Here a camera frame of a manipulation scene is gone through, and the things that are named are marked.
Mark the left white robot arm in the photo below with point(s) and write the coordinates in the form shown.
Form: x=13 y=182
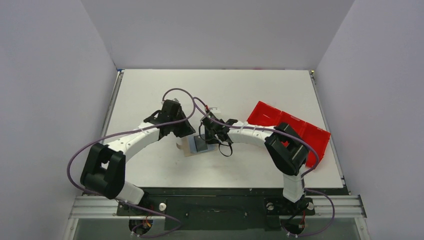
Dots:
x=104 y=171

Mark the aluminium frame rail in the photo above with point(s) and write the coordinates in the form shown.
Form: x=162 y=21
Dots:
x=215 y=151

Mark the beige leather card holder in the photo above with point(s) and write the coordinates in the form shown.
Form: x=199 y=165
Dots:
x=193 y=145

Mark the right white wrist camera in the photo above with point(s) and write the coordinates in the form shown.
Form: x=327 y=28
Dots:
x=215 y=110

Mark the dark grey credit card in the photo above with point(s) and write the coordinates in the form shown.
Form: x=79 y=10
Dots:
x=200 y=144

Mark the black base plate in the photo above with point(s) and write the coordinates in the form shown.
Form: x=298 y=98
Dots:
x=226 y=208

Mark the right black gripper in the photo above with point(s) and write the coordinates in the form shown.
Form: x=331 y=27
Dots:
x=209 y=131

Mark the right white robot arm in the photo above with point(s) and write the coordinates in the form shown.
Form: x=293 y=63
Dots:
x=288 y=154

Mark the red plastic bin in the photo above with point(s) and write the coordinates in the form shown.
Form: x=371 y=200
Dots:
x=267 y=115

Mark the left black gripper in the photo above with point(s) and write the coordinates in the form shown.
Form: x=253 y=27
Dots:
x=187 y=129

